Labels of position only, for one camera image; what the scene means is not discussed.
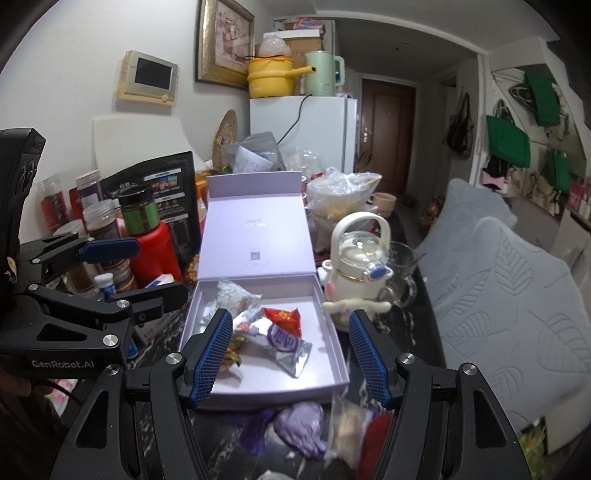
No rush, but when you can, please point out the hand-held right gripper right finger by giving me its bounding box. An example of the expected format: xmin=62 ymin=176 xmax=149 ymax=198
xmin=348 ymin=310 xmax=532 ymax=480

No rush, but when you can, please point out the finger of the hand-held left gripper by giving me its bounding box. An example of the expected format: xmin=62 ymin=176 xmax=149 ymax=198
xmin=28 ymin=281 xmax=190 ymax=352
xmin=18 ymin=233 xmax=142 ymax=278

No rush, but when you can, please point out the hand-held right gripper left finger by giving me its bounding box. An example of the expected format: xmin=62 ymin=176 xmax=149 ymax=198
xmin=48 ymin=308 xmax=234 ymax=480

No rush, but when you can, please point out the gold orange snack packet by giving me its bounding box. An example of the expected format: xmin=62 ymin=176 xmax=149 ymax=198
xmin=222 ymin=335 xmax=249 ymax=371

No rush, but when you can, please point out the white line-drawing snack wrapper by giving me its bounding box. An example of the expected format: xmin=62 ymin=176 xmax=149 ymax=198
xmin=198 ymin=277 xmax=262 ymax=334

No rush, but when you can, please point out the frosted clear plastic bag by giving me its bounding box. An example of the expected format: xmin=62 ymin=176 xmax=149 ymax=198
xmin=323 ymin=392 xmax=376 ymax=468

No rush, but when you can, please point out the silver purple snack packet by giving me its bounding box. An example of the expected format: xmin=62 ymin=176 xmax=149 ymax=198
xmin=233 ymin=314 xmax=313 ymax=378

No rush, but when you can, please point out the red snack packet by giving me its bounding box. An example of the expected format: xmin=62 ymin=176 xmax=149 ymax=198
xmin=261 ymin=306 xmax=304 ymax=339

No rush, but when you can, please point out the red fuzzy cloth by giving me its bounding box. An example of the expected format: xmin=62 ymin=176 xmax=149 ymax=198
xmin=355 ymin=411 xmax=399 ymax=480

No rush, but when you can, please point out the purple tassel pouch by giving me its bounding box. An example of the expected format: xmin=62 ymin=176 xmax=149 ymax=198
xmin=240 ymin=401 xmax=329 ymax=460

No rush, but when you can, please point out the lavender gift box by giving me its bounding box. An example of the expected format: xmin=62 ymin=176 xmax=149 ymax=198
xmin=179 ymin=171 xmax=351 ymax=401

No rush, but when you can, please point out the blue and white carton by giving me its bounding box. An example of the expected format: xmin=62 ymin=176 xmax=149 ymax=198
xmin=137 ymin=274 xmax=179 ymax=334

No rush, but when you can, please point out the clear jar with brown contents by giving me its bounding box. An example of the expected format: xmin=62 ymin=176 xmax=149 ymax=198
xmin=82 ymin=199 xmax=122 ymax=241

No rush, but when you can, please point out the clear jar with red contents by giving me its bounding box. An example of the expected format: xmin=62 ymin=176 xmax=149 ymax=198
xmin=37 ymin=174 xmax=70 ymax=234

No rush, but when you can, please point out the red bottle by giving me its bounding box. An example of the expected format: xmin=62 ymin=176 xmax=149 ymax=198
xmin=133 ymin=220 xmax=185 ymax=289

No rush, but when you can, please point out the dark jar with green label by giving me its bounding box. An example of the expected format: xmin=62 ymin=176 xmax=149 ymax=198
xmin=117 ymin=184 xmax=160 ymax=236

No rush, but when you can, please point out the clear jar with dark contents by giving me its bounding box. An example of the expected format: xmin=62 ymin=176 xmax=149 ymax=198
xmin=76 ymin=169 xmax=105 ymax=219

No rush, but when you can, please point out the cream cartoon water bottle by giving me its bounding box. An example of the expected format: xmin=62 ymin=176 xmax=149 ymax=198
xmin=320 ymin=212 xmax=396 ymax=331

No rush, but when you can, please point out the glass mug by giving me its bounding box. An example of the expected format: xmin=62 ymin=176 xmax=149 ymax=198
xmin=379 ymin=242 xmax=419 ymax=311

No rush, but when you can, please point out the black stand-up pouch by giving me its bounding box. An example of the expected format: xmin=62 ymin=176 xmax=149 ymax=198
xmin=101 ymin=151 xmax=202 ymax=278

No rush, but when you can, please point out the grey leaf-pattern chair cushion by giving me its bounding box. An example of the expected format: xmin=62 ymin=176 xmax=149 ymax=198
xmin=419 ymin=178 xmax=519 ymax=260
xmin=433 ymin=217 xmax=585 ymax=435

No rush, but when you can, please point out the woven straw trivet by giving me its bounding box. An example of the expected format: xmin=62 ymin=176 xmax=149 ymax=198
xmin=212 ymin=109 xmax=239 ymax=172

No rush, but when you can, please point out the clear plastic bag of food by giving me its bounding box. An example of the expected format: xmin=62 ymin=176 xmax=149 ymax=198
xmin=305 ymin=168 xmax=383 ymax=223

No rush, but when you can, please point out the grey plastic mailer bag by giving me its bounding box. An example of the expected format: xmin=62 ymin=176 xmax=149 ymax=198
xmin=221 ymin=131 xmax=283 ymax=175

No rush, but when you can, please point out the brown door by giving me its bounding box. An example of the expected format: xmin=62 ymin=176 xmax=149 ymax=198
xmin=359 ymin=76 xmax=417 ymax=195

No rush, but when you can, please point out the white refrigerator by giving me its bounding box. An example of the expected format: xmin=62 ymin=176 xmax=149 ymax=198
xmin=249 ymin=95 xmax=359 ymax=174

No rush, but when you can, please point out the yellow cooking pot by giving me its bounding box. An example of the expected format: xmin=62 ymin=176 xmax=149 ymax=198
xmin=246 ymin=55 xmax=320 ymax=99

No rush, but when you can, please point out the gold framed painting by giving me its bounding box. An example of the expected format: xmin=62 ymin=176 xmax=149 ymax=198
xmin=195 ymin=0 xmax=256 ymax=90

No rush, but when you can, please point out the dark hanging handbag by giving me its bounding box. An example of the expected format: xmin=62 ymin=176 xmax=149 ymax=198
xmin=445 ymin=92 xmax=476 ymax=158

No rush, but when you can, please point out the green tote bag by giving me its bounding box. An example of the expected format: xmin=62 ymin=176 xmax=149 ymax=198
xmin=526 ymin=71 xmax=562 ymax=127
xmin=485 ymin=114 xmax=531 ymax=168
xmin=547 ymin=150 xmax=574 ymax=195

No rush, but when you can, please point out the small clear plastic bag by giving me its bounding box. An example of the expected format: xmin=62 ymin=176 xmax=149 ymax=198
xmin=258 ymin=32 xmax=292 ymax=59

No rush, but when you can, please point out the green electric kettle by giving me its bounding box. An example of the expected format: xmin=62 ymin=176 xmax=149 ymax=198
xmin=303 ymin=50 xmax=346 ymax=98

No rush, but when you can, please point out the cardboard box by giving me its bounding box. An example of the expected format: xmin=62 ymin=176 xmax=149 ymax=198
xmin=272 ymin=18 xmax=325 ymax=59

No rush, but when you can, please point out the beige wall intercom panel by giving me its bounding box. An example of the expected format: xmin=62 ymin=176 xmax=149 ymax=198
xmin=115 ymin=49 xmax=180 ymax=107

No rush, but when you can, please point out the black power cable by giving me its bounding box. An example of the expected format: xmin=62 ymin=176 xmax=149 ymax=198
xmin=276 ymin=94 xmax=315 ymax=144

